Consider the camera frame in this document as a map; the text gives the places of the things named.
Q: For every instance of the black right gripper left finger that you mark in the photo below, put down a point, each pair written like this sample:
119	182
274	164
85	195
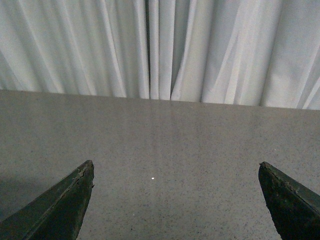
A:
58	213

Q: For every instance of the white pleated curtain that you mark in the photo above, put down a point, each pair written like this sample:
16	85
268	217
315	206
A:
241	52

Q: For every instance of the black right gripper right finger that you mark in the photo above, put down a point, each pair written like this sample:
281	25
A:
294	208

